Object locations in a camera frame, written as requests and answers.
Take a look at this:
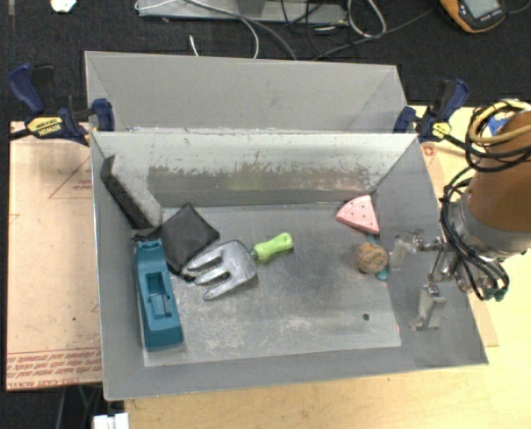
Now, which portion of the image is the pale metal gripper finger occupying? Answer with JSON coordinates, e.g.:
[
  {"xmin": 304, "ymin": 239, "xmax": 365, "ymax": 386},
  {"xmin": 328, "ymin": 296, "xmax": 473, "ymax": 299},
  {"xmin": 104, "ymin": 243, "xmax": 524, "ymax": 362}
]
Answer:
[
  {"xmin": 409, "ymin": 283, "xmax": 448, "ymax": 332},
  {"xmin": 390, "ymin": 229, "xmax": 425, "ymax": 271}
]

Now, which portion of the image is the brown cork ball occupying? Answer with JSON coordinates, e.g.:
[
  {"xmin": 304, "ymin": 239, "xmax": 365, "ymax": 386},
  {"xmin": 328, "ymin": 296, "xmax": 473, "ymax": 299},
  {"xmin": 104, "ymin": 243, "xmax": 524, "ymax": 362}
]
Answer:
[{"xmin": 357, "ymin": 241, "xmax": 390, "ymax": 274}]

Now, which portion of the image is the teal plastic piece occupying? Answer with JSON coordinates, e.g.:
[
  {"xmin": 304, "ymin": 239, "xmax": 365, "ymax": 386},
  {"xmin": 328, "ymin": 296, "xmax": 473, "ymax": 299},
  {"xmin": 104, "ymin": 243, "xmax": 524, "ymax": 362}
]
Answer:
[{"xmin": 365, "ymin": 232, "xmax": 391, "ymax": 282}]

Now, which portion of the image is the pink triangular sanding pad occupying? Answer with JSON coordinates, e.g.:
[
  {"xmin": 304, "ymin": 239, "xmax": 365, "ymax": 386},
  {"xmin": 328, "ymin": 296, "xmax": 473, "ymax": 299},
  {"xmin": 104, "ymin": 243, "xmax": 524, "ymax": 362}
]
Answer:
[{"xmin": 334, "ymin": 194, "xmax": 381, "ymax": 236}]

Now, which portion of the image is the grey metal bin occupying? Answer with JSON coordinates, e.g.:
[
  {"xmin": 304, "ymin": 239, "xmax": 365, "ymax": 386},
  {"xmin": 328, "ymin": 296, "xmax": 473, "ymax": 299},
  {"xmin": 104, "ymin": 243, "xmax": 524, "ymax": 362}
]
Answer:
[{"xmin": 84, "ymin": 50, "xmax": 490, "ymax": 402}]

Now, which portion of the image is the black cloth pouch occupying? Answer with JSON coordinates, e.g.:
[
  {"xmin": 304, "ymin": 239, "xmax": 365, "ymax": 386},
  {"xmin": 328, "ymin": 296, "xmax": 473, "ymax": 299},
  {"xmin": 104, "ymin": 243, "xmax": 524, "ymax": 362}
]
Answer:
[{"xmin": 150, "ymin": 202, "xmax": 221, "ymax": 282}]

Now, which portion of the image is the teal tape dispenser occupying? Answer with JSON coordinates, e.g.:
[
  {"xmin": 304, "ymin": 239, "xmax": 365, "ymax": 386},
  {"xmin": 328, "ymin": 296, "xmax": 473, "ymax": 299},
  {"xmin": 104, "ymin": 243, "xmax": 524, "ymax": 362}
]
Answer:
[{"xmin": 132, "ymin": 238, "xmax": 186, "ymax": 352}]

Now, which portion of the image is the grey and black sponge block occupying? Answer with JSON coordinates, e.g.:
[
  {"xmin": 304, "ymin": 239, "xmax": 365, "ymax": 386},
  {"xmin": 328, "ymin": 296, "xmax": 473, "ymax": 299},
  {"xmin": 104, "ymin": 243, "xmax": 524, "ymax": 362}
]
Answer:
[{"xmin": 99, "ymin": 154, "xmax": 164, "ymax": 231}]

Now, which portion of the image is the brown cardboard board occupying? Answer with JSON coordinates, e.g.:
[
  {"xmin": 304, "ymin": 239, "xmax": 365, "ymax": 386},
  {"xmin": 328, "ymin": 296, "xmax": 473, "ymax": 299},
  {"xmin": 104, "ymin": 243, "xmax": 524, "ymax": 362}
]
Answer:
[{"xmin": 5, "ymin": 121, "xmax": 500, "ymax": 392}]

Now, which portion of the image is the silver garden fork green handle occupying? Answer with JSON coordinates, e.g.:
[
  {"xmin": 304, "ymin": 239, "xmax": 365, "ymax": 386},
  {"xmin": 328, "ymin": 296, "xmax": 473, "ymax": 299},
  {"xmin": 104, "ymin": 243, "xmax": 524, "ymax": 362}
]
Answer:
[{"xmin": 185, "ymin": 231, "xmax": 295, "ymax": 302}]

